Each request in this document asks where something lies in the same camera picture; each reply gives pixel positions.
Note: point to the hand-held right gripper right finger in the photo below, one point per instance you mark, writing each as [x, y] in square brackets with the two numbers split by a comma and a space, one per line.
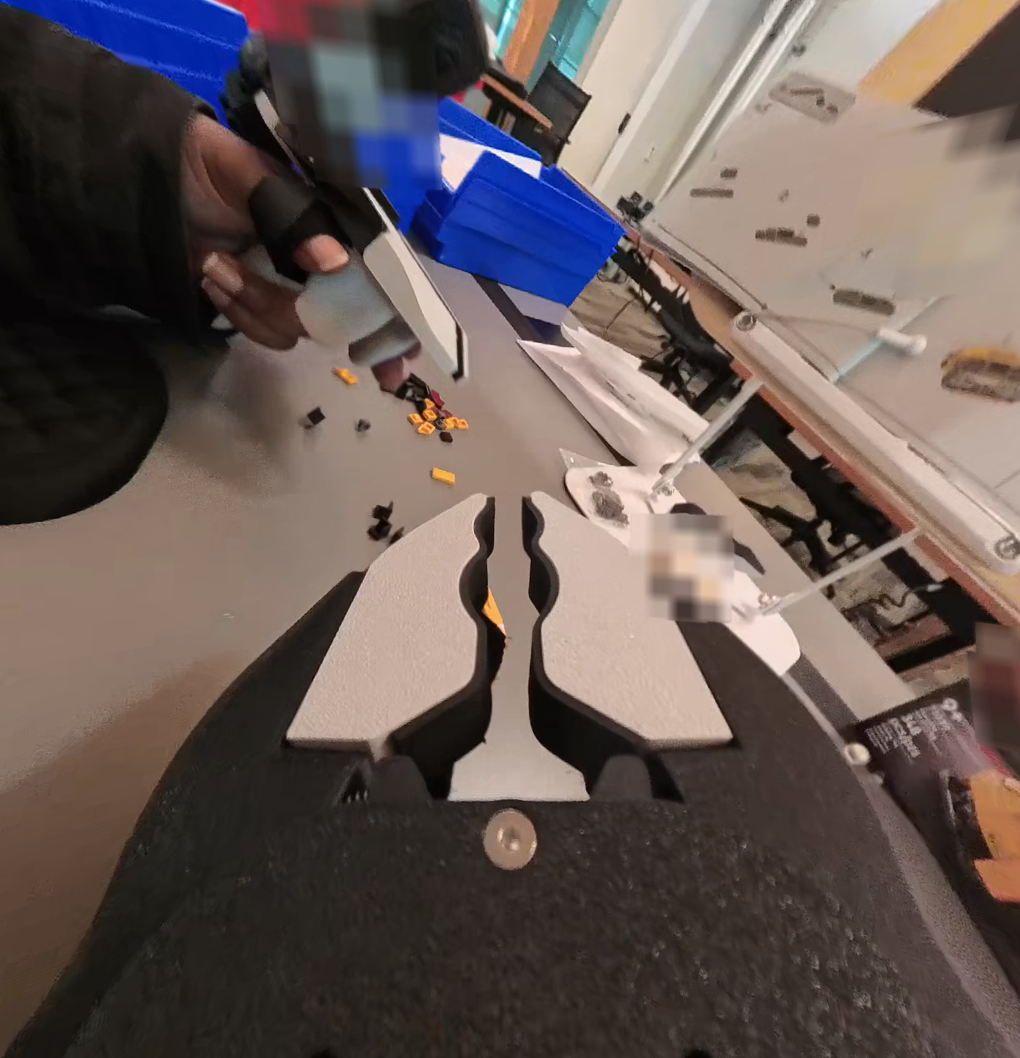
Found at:
[625, 653]

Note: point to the small white round lego piece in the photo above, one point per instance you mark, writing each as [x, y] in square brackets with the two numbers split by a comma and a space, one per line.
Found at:
[857, 754]

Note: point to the small orange lego piece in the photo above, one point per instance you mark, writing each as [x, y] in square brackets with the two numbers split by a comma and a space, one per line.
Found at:
[493, 612]

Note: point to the black office chair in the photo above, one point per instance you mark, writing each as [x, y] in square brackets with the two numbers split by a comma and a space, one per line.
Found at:
[559, 107]

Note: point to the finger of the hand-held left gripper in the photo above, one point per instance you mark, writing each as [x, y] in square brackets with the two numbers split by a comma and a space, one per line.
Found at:
[419, 306]

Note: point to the orange flat lego tile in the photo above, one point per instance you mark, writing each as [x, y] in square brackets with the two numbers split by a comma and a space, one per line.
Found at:
[443, 475]
[346, 376]

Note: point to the pile of small lego pieces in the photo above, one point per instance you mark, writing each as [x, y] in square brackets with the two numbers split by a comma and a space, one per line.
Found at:
[431, 421]

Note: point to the clear bag of black parts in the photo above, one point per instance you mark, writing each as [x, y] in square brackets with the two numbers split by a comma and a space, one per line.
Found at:
[605, 500]

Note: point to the wooden post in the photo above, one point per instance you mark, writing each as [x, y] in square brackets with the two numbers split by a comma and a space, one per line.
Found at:
[530, 37]

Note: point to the person's left hand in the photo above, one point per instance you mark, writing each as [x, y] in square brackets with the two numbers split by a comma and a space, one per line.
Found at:
[220, 190]

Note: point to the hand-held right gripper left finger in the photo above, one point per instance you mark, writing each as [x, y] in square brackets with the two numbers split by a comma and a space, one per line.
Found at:
[394, 645]

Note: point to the lego set box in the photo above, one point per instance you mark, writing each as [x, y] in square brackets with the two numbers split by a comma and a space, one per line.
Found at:
[923, 744]

